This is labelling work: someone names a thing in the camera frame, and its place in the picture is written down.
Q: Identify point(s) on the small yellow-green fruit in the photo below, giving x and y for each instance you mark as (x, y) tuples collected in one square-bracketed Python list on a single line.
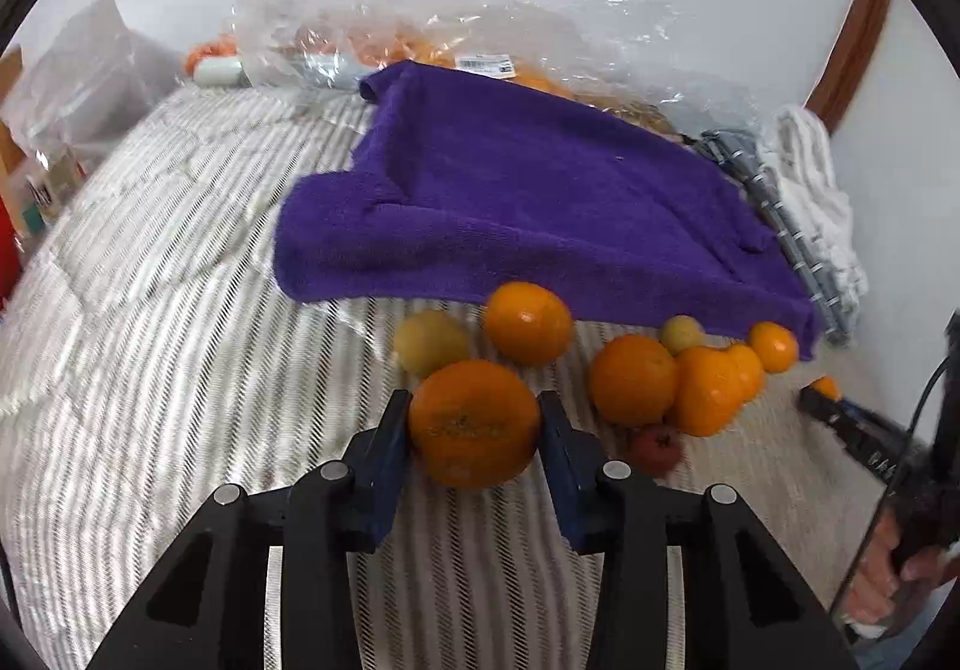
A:
[(681, 333)]

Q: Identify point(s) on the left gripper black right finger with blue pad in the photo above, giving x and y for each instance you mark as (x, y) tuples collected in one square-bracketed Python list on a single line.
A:
[(745, 605)]

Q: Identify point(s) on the person's right hand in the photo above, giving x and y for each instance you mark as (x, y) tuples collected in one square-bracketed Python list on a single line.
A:
[(871, 595)]

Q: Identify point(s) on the small red fruit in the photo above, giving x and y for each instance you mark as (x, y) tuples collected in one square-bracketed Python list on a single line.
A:
[(655, 450)]

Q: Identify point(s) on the clear plastic bag of oranges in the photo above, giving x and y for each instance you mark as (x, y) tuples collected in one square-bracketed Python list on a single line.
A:
[(619, 56)]

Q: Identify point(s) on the clear plastic bag left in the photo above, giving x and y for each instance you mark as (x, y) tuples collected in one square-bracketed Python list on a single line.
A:
[(89, 89)]

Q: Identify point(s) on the large orange group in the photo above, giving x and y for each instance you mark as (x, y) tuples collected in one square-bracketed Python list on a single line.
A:
[(633, 381)]

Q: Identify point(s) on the orange tangerine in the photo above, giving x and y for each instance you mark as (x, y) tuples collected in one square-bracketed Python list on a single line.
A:
[(708, 394)]

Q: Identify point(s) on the grey checked cloth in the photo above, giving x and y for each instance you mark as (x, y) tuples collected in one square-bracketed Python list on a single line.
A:
[(735, 153)]

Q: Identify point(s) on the plastic wrap roll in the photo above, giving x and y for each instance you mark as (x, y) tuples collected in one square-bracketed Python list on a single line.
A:
[(220, 72)]

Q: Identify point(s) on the yellow-green round fruit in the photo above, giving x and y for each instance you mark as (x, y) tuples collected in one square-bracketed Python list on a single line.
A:
[(430, 340)]

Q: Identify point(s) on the striped quilted mattress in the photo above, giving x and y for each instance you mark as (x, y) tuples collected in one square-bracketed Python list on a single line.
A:
[(148, 356)]

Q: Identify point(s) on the white striped towel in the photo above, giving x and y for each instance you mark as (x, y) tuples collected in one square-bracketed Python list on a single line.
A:
[(796, 155)]

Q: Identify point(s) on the brown wooden door frame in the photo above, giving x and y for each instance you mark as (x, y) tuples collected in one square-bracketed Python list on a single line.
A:
[(848, 61)]

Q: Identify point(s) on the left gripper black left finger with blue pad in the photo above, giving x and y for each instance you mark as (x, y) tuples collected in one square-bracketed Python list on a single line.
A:
[(203, 604)]

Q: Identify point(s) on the small orange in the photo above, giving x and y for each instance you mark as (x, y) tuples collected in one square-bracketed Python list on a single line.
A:
[(827, 387), (750, 370), (776, 347)]

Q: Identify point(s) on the red paper bag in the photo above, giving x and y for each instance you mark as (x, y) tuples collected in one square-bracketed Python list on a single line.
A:
[(10, 262)]

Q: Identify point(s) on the purple towel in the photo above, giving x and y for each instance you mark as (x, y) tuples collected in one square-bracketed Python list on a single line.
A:
[(463, 183)]

